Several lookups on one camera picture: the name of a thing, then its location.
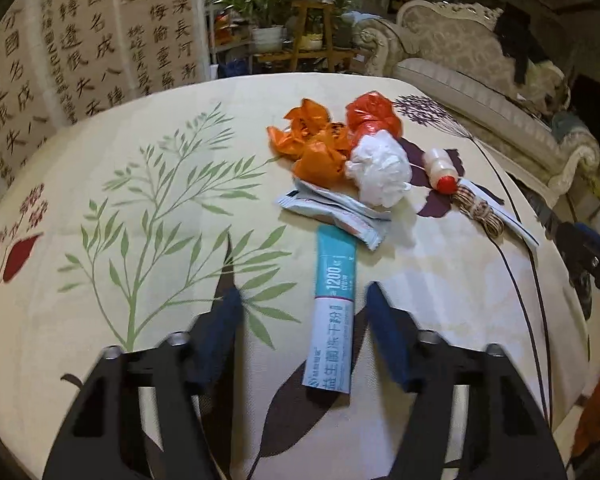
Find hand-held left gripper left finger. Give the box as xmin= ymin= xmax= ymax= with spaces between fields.
xmin=42 ymin=287 xmax=245 ymax=480

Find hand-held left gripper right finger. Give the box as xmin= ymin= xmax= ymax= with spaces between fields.
xmin=367 ymin=282 xmax=569 ymax=480

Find white paper strip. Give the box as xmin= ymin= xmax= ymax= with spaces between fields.
xmin=460 ymin=179 xmax=542 ymax=249

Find teal and white sachet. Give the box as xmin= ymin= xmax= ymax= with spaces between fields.
xmin=306 ymin=224 xmax=359 ymax=397

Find striped rope bundle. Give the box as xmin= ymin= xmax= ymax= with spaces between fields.
xmin=452 ymin=185 xmax=507 ymax=242

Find light blue wrapper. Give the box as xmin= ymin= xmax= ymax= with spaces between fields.
xmin=275 ymin=182 xmax=392 ymax=252

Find small white bottle red cap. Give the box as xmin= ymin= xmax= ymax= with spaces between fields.
xmin=422 ymin=147 xmax=462 ymax=195

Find white plastic bag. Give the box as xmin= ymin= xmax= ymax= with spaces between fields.
xmin=344 ymin=130 xmax=414 ymax=209

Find orange plastic bag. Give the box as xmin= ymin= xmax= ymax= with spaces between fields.
xmin=266 ymin=99 xmax=355 ymax=195

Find red plastic bag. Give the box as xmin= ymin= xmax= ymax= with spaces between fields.
xmin=344 ymin=91 xmax=402 ymax=140

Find floral tablecloth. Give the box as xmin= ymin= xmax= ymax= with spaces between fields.
xmin=0 ymin=72 xmax=595 ymax=480

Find green blanket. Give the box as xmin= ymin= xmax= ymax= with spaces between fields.
xmin=550 ymin=110 xmax=593 ymax=147

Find dark cabinet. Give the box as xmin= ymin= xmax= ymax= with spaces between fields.
xmin=569 ymin=74 xmax=600 ymax=152

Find ornate cream sofa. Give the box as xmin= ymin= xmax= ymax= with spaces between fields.
xmin=354 ymin=0 xmax=600 ymax=207

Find black jacket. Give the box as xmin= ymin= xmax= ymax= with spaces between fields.
xmin=494 ymin=4 xmax=537 ymax=87

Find wooden plant stand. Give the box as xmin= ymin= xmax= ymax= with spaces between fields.
xmin=254 ymin=0 xmax=358 ymax=75

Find white metal rack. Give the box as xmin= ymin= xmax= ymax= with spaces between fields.
xmin=205 ymin=2 xmax=253 ymax=81

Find plant in white pot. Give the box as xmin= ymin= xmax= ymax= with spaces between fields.
xmin=202 ymin=0 xmax=301 ymax=55

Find tall plant in dark pot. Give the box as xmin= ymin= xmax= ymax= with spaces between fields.
xmin=325 ymin=0 xmax=363 ymax=51

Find calligraphy wall scroll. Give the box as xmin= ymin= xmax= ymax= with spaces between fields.
xmin=0 ymin=0 xmax=207 ymax=223

